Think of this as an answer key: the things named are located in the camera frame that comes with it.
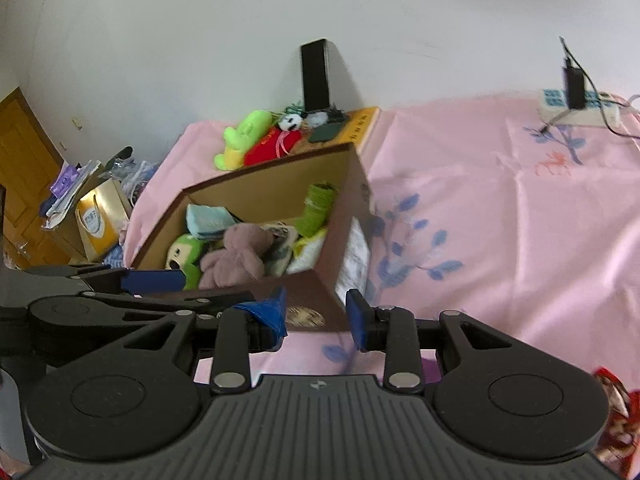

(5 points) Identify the white power strip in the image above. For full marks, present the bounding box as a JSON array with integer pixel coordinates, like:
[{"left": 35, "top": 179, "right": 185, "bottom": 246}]
[{"left": 539, "top": 89, "right": 623, "bottom": 127}]

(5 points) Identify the wooden door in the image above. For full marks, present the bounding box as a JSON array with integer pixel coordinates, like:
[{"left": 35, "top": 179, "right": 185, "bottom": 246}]
[{"left": 0, "top": 87, "right": 66, "bottom": 268}]

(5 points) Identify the red printed cloth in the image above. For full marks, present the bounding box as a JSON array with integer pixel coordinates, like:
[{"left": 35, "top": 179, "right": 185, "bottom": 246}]
[{"left": 592, "top": 367, "right": 633, "bottom": 466}]

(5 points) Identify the brown cardboard box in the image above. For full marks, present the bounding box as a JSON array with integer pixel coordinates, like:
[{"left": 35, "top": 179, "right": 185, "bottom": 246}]
[{"left": 123, "top": 142, "right": 373, "bottom": 333}]

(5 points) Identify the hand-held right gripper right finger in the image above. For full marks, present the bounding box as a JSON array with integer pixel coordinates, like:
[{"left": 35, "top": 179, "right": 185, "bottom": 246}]
[{"left": 346, "top": 288, "right": 513, "bottom": 395}]

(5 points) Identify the green frog plush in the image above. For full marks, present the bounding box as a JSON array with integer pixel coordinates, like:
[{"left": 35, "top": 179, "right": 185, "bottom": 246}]
[{"left": 214, "top": 110, "right": 273, "bottom": 172}]

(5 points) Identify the green plush doll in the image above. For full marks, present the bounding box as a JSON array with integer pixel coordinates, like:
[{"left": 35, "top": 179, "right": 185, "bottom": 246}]
[{"left": 165, "top": 234, "right": 211, "bottom": 291}]

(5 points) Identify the black charger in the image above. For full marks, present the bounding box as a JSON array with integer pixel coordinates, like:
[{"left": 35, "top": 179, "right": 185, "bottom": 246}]
[{"left": 564, "top": 57, "right": 587, "bottom": 109}]

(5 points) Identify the lime green knit sock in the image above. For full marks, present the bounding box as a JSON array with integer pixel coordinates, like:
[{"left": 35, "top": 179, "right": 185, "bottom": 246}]
[{"left": 296, "top": 183, "right": 337, "bottom": 237}]

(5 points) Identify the pink printed bedsheet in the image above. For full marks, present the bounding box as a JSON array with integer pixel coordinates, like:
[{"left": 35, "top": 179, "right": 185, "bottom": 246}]
[{"left": 122, "top": 94, "right": 640, "bottom": 480}]

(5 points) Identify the pile of bags and papers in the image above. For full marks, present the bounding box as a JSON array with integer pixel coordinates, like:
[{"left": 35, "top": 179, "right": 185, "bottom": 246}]
[{"left": 42, "top": 146, "right": 163, "bottom": 231}]

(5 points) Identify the black cable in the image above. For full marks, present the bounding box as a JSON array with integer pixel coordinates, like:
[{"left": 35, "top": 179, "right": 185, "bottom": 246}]
[{"left": 540, "top": 35, "right": 640, "bottom": 139}]

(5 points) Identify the red pouch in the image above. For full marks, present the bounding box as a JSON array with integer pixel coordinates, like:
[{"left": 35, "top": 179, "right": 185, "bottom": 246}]
[{"left": 243, "top": 129, "right": 302, "bottom": 167}]

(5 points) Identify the yellow paper bag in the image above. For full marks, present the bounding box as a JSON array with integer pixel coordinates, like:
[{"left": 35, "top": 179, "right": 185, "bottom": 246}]
[{"left": 75, "top": 178, "right": 133, "bottom": 263}]

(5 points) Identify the yellow book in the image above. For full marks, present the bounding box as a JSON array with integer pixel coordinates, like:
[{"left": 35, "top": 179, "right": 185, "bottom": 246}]
[{"left": 320, "top": 107, "right": 382, "bottom": 155}]

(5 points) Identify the pink teddy bear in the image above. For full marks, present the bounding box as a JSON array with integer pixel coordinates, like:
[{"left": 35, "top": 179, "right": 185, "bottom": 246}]
[{"left": 198, "top": 223, "right": 276, "bottom": 288}]

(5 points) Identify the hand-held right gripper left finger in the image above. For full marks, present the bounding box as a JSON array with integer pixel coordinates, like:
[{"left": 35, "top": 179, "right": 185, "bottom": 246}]
[{"left": 122, "top": 287, "right": 289, "bottom": 395}]

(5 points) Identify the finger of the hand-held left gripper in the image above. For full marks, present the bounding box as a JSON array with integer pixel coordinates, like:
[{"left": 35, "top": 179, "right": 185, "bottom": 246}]
[
  {"left": 82, "top": 287, "right": 256, "bottom": 322},
  {"left": 67, "top": 265, "right": 187, "bottom": 296}
]

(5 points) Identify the black upright device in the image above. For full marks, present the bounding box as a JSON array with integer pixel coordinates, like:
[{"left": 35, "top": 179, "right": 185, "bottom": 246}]
[{"left": 300, "top": 38, "right": 335, "bottom": 112}]

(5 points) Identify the light blue towel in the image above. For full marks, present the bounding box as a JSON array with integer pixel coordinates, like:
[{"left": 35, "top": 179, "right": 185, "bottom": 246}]
[{"left": 186, "top": 203, "right": 241, "bottom": 241}]

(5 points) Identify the dark flat case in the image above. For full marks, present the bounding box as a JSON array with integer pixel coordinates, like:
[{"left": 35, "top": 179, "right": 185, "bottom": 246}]
[{"left": 308, "top": 122, "right": 347, "bottom": 144}]

